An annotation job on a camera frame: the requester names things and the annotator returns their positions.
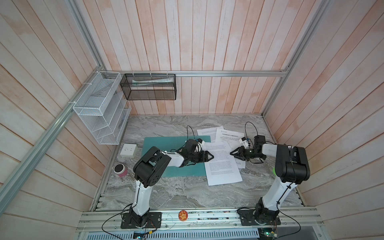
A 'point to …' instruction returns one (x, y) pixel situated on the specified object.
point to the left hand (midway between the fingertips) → (210, 160)
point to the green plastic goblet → (274, 171)
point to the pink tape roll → (120, 169)
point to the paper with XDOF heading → (240, 164)
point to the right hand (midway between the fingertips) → (232, 153)
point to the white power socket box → (128, 150)
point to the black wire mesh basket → (149, 86)
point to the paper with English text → (223, 168)
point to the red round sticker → (183, 215)
